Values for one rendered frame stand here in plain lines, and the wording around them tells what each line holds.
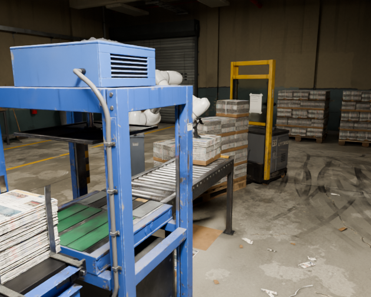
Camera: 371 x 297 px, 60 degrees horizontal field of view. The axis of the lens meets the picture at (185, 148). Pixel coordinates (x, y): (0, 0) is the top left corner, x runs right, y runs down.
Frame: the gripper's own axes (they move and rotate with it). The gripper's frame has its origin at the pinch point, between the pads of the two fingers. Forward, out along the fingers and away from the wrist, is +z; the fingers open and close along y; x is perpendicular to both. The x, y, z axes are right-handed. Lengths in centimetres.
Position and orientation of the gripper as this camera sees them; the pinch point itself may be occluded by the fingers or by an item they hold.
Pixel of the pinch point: (200, 129)
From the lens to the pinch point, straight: 312.0
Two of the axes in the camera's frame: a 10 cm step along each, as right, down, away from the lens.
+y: -2.1, 9.6, -2.1
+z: 4.1, 2.8, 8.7
